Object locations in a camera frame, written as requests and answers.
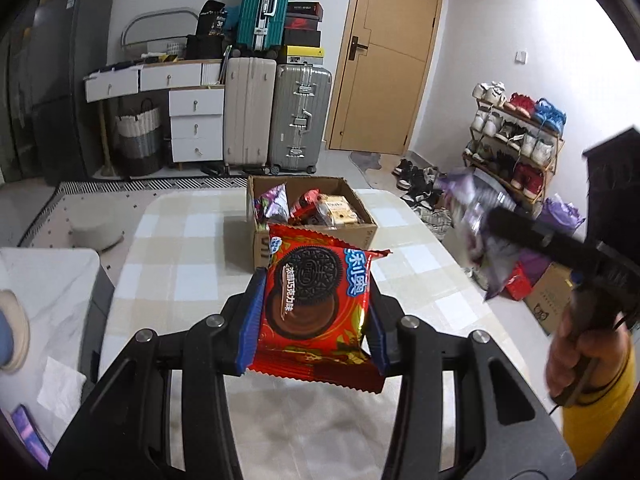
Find purple silver snack packet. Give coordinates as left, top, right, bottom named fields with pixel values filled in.
left=437, top=168, right=521, bottom=299

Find red oreo cookie packet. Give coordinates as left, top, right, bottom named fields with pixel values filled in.
left=250, top=224, right=390, bottom=394

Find right hand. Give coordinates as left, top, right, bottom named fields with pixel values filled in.
left=544, top=286, right=632, bottom=406

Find wooden shoe rack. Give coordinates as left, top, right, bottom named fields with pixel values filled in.
left=462, top=81, right=566, bottom=206

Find cardboard box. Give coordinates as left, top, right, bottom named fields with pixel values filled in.
left=246, top=176, right=378, bottom=268

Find patterned floor rug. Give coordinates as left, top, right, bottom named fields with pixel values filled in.
left=17, top=177, right=246, bottom=248

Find beige cookie packet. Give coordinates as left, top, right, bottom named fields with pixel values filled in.
left=316, top=194, right=360, bottom=228

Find woven laundry basket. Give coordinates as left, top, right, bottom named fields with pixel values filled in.
left=116, top=98, right=163, bottom=177

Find white drawer desk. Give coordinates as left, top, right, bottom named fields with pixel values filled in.
left=85, top=60, right=224, bottom=164

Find silver suitcase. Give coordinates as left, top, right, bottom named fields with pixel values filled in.
left=268, top=64, right=332, bottom=174

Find beige suitcase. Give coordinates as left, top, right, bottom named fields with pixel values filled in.
left=222, top=58, right=277, bottom=167

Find wooden door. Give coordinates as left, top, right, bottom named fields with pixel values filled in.
left=326, top=0, right=442, bottom=155

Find stacked shoe boxes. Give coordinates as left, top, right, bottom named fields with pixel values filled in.
left=278, top=1, right=324, bottom=66

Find dark grey refrigerator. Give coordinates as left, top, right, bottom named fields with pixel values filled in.
left=26, top=0, right=113, bottom=185

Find teal suitcase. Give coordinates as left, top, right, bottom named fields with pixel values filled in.
left=235, top=0, right=288, bottom=58

